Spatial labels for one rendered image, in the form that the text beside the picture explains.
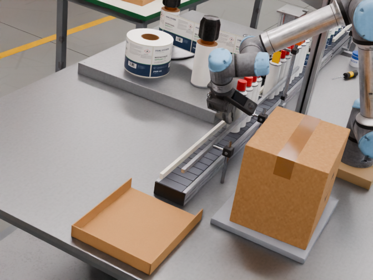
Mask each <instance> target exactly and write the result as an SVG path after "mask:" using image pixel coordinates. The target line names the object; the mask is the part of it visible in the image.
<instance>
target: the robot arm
mask: <svg viewBox="0 0 373 280"><path fill-rule="evenodd" d="M350 24H352V41H353V43H354V44H356V45H357V46H358V58H359V89H360V98H358V99H356V100H355V101H354V104H353V106H352V110H351V113H350V117H349V120H348V123H347V126H346V128H348V129H350V134H349V137H348V139H347V143H346V146H345V149H344V153H343V155H342V159H341V162H342V163H344V164H347V165H349V166H352V167H357V168H368V167H371V166H373V0H334V1H333V2H332V4H330V5H328V6H325V7H323V8H320V9H318V10H316V11H313V12H311V13H309V14H306V15H304V16H302V17H300V18H297V19H295V20H293V21H291V22H288V23H286V24H283V25H281V26H279V27H276V28H274V29H272V30H269V31H267V32H265V33H263V34H260V35H258V36H247V37H245V38H243V40H242V41H241V43H240V47H239V53H240V54H231V53H230V52H229V51H228V50H227V49H224V48H216V49H214V50H213V51H211V52H210V54H209V57H208V67H209V72H210V79H211V80H210V82H209V83H208V85H207V87H208V88H210V92H209V93H208V94H209V96H208V94H207V97H208V98H207V99H206V102H207V106H208V109H211V110H213V111H216V112H218V111H220V113H216V114H215V116H216V117H218V118H219V119H221V120H223V121H225V123H227V124H231V123H232V122H233V120H234V116H235V111H236V108H238V109H240V110H241V111H243V112H244V113H246V114H247V115H249V116H251V115H253V114H254V112H255V110H256V108H257V106H258V104H256V103H255V102H254V101H252V100H251V99H249V98H248V97H246V96H245V95H243V94H242V93H240V92H239V91H237V90H236V89H235V88H233V86H234V80H233V78H235V77H254V76H257V77H259V76H265V75H268V74H269V72H270V66H269V55H270V54H273V53H275V52H277V51H280V50H282V49H284V48H287V47H290V46H292V45H294V44H297V43H299V42H301V41H304V40H306V39H308V38H311V37H313V36H316V35H318V34H320V33H323V32H325V31H328V30H330V29H332V28H335V27H337V26H344V27H346V26H348V25H350Z"/></svg>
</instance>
